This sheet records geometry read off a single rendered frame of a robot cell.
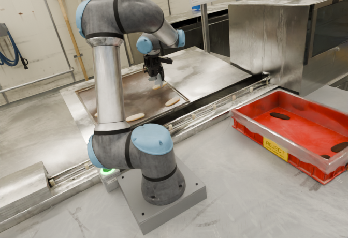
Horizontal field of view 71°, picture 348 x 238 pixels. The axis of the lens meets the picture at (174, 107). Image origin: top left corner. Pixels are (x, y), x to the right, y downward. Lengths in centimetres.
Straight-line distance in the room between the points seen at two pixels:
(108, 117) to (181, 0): 487
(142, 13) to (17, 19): 393
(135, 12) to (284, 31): 88
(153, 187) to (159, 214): 9
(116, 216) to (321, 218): 64
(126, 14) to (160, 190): 54
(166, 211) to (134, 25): 58
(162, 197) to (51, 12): 413
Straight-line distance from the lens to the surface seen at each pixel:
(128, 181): 94
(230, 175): 98
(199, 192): 87
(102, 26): 78
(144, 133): 74
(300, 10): 136
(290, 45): 142
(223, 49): 356
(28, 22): 463
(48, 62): 473
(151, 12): 79
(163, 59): 135
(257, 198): 91
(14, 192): 108
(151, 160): 73
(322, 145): 116
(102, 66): 78
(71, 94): 160
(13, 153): 154
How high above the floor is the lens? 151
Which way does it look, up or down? 28 degrees down
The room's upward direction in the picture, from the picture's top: 10 degrees counter-clockwise
